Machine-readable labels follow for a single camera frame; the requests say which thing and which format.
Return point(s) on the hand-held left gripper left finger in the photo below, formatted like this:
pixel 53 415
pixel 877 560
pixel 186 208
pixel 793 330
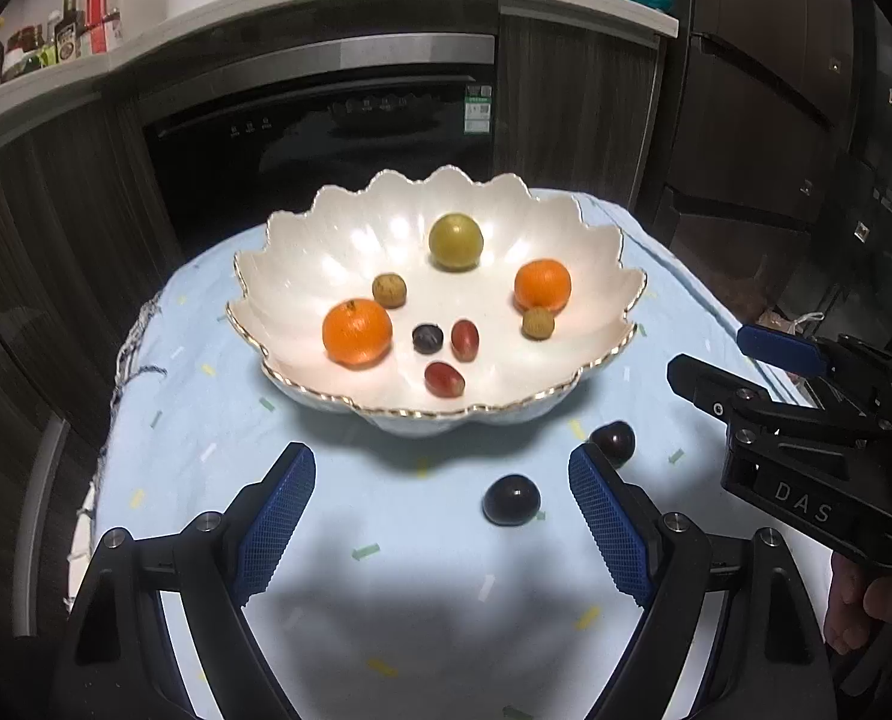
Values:
pixel 273 532

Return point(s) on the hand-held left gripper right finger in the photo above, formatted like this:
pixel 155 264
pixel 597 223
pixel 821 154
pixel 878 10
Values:
pixel 611 532

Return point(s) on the light blue confetti tablecloth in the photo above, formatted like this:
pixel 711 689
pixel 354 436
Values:
pixel 416 615

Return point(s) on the dark refrigerator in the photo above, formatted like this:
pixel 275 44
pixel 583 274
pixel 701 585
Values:
pixel 753 90

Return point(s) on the black built-in oven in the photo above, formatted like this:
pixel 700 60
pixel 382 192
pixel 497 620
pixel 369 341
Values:
pixel 266 165

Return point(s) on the dark sauce bottle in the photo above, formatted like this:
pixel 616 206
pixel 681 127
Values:
pixel 68 34

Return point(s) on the orange mandarin with stem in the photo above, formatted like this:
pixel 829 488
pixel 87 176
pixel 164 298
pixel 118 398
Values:
pixel 357 334

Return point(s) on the red label bottle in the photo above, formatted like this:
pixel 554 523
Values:
pixel 101 19

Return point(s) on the green white label sticker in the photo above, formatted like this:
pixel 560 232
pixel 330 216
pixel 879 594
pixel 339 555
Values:
pixel 479 109

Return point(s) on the dark purple plum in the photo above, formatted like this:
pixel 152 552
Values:
pixel 613 441
pixel 511 499

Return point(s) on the small dark grape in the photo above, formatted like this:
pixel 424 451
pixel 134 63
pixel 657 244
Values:
pixel 427 338

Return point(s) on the brown round longan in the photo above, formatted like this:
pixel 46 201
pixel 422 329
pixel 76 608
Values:
pixel 389 290
pixel 537 323

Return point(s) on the white kitchen countertop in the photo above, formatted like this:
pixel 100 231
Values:
pixel 341 7

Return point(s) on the white scalloped ceramic bowl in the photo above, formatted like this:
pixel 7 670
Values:
pixel 326 247

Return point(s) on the green label bottle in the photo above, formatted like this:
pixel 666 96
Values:
pixel 41 51

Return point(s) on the yellow-green round fruit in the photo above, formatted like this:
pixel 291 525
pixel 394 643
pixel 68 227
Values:
pixel 455 241

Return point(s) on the red oval grape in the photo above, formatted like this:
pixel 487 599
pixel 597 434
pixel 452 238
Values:
pixel 444 379
pixel 465 338

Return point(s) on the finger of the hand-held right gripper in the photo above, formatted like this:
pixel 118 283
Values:
pixel 708 386
pixel 780 350

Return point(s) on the dark wood cabinet door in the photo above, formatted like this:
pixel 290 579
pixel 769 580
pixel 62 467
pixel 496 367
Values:
pixel 41 277
pixel 573 105

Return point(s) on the person's right hand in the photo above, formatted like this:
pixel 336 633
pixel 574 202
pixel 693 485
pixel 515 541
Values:
pixel 859 600

